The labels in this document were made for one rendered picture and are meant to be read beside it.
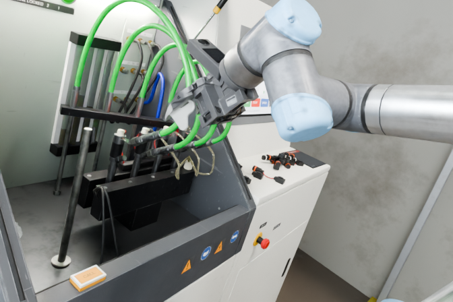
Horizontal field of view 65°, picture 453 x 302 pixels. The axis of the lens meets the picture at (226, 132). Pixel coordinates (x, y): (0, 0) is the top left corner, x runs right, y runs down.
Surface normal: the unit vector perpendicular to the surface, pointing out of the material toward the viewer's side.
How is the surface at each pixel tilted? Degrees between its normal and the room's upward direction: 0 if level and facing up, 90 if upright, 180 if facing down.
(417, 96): 66
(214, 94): 45
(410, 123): 111
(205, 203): 90
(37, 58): 90
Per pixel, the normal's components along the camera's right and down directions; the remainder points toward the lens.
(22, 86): 0.78, 0.39
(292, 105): -0.44, -0.18
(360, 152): -0.65, 0.01
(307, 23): 0.54, -0.39
